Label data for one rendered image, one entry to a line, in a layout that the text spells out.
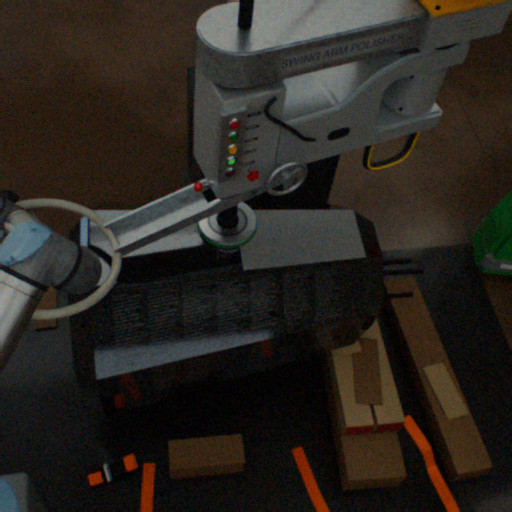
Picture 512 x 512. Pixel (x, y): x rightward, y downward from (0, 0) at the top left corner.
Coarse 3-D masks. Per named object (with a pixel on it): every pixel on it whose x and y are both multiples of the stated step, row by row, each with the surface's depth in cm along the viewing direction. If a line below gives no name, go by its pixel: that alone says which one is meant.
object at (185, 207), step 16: (176, 192) 236; (192, 192) 239; (256, 192) 235; (144, 208) 235; (160, 208) 238; (176, 208) 238; (192, 208) 237; (208, 208) 231; (224, 208) 235; (112, 224) 234; (128, 224) 238; (144, 224) 237; (160, 224) 236; (176, 224) 231; (192, 224) 235; (128, 240) 234; (144, 240) 230
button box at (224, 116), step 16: (224, 112) 190; (240, 112) 191; (224, 128) 193; (240, 128) 196; (224, 144) 199; (240, 144) 202; (224, 160) 204; (240, 160) 208; (224, 176) 210; (240, 176) 214
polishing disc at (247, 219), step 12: (240, 204) 257; (240, 216) 254; (252, 216) 255; (204, 228) 249; (216, 228) 250; (240, 228) 251; (252, 228) 251; (216, 240) 247; (228, 240) 247; (240, 240) 248
